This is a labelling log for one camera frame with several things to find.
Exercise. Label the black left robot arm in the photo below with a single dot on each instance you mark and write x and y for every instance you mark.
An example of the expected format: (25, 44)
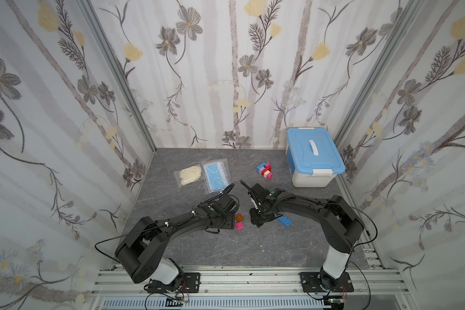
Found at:
(141, 251)

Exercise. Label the blue lid storage box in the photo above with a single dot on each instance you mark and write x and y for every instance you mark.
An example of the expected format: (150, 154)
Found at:
(313, 158)

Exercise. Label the bagged cream gloves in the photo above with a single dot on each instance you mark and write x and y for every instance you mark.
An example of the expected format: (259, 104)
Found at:
(188, 175)

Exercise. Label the pink lego brick bottom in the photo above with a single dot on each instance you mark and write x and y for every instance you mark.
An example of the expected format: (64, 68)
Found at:
(239, 226)

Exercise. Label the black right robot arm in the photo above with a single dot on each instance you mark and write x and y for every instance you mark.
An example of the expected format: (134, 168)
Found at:
(340, 222)

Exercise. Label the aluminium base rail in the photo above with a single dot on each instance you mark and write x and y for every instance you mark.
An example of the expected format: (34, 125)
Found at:
(255, 288)

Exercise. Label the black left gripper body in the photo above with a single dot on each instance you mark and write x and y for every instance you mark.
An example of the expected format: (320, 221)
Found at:
(225, 213)

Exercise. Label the blue lego brick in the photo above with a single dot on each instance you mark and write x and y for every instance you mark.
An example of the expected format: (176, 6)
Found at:
(285, 221)
(260, 166)

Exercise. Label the bagged blue face mask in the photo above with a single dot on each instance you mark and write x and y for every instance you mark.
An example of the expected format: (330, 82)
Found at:
(216, 173)

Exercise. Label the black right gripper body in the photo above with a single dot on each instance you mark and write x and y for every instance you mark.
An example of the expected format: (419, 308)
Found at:
(256, 203)

